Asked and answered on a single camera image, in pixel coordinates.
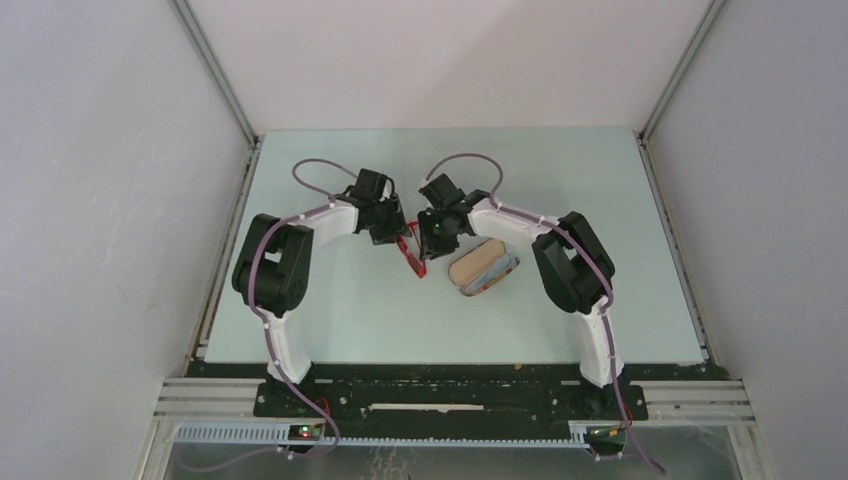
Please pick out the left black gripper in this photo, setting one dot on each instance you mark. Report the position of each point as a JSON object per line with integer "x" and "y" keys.
{"x": 397, "y": 225}

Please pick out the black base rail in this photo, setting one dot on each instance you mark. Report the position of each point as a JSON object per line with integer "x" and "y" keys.
{"x": 477, "y": 402}

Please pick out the light blue cleaning cloth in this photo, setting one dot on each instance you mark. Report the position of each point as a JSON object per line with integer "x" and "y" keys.
{"x": 496, "y": 272}

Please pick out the left aluminium frame post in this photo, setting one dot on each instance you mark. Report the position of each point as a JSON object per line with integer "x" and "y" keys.
{"x": 199, "y": 40}

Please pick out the white slotted cable duct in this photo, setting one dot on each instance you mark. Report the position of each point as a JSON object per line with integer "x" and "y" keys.
{"x": 270, "y": 434}

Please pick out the red sunglasses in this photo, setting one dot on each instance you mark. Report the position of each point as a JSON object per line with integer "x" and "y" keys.
{"x": 410, "y": 245}

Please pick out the aluminium frame post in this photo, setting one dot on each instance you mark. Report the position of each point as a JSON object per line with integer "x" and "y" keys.
{"x": 699, "y": 38}
{"x": 199, "y": 40}

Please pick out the right aluminium frame post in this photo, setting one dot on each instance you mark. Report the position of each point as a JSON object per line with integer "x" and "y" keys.
{"x": 699, "y": 38}

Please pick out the brown plaid glasses case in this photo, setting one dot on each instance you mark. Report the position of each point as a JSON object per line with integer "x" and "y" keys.
{"x": 468, "y": 267}

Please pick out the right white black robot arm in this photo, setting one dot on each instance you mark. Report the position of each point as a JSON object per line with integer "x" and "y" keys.
{"x": 574, "y": 267}

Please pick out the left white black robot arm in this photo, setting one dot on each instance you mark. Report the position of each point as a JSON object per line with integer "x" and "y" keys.
{"x": 271, "y": 272}

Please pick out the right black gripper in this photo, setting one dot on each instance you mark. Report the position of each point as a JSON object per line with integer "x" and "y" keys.
{"x": 433, "y": 245}

